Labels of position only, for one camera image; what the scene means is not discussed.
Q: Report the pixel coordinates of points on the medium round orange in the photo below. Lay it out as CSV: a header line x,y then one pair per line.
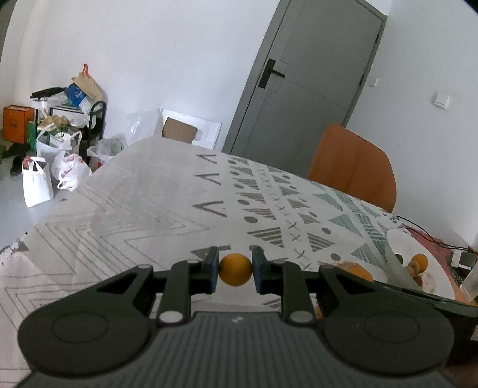
x,y
361,275

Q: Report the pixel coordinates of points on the white paper shopping bag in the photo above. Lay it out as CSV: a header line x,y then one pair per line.
x,y
35,184

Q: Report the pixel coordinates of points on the orange chair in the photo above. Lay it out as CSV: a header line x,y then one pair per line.
x,y
351,168

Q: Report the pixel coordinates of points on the green-brown jujube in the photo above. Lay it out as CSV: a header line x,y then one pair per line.
x,y
412,268

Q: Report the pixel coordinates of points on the blue plastic bag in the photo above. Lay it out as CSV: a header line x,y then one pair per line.
x,y
76,96

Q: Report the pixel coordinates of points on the white geometric patterned tablecloth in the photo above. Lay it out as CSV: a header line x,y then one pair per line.
x,y
149,209

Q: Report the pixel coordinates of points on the black metal cart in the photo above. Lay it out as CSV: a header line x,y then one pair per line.
x,y
98,119

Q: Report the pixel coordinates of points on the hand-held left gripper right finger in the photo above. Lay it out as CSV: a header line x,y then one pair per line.
x,y
259,269

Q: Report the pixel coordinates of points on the clear plastic sheet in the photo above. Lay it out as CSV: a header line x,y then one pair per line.
x,y
143,125

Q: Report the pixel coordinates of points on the grey door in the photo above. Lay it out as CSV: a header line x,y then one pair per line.
x,y
298,93

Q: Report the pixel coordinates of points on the dark red jujube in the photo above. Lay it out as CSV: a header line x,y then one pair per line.
x,y
418,279

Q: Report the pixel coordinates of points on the clear plastic bag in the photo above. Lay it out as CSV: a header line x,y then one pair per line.
x,y
108,147

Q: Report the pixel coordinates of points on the brown cardboard box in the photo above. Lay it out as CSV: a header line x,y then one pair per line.
x,y
179,130

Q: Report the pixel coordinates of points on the white red-printed plastic bag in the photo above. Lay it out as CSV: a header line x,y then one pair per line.
x,y
69,171

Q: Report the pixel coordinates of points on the white tote bag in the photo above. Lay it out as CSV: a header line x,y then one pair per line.
x,y
52,146

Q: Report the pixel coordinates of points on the white flat board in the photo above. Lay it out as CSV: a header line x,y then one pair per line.
x,y
207,128

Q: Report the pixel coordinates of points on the white ceramic bowl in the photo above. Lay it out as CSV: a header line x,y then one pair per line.
x,y
401,238

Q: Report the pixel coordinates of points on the large round orange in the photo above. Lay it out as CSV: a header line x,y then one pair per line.
x,y
235,270

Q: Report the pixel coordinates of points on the beige bag with orange hook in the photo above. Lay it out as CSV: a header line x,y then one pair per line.
x,y
87,84

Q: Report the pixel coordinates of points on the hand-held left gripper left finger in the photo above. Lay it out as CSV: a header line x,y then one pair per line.
x,y
211,269

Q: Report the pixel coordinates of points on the orange box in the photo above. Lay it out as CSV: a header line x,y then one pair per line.
x,y
16,125

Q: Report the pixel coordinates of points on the dark shoes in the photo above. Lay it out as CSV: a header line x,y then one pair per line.
x,y
16,160

